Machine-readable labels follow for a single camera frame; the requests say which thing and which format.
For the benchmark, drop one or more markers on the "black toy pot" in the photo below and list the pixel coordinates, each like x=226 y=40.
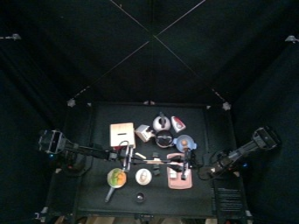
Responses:
x=164 y=138

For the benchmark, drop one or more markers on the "small black cup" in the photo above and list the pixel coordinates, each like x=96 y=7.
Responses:
x=140 y=197

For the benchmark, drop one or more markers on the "wooden knife block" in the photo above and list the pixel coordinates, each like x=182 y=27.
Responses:
x=122 y=134

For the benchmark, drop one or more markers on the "pink cutting board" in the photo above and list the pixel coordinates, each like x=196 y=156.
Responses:
x=179 y=182

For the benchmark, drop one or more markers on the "red and white toy iron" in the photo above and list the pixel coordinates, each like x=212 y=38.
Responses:
x=178 y=124

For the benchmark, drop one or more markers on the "blue pan with egg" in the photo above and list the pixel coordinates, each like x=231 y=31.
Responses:
x=184 y=142

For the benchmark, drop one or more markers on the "small black block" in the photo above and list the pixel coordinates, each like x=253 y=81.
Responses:
x=156 y=171
x=155 y=155

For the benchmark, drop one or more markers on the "grey frame corner bracket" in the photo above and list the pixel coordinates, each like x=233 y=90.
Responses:
x=226 y=106
x=291 y=38
x=71 y=102
x=148 y=102
x=14 y=37

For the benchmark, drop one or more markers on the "small wooden toy toaster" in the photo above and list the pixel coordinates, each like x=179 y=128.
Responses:
x=144 y=132

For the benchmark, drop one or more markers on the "white plate with food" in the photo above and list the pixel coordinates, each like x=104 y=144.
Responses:
x=143 y=176

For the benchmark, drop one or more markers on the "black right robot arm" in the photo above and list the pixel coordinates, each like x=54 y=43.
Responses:
x=238 y=151

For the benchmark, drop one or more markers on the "frying pan with vegetables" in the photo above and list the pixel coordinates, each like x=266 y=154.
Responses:
x=116 y=178

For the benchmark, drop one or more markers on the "wooden toy cleaver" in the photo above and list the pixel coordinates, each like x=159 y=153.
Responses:
x=156 y=161

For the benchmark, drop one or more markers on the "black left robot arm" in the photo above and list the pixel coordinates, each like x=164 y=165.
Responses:
x=83 y=150

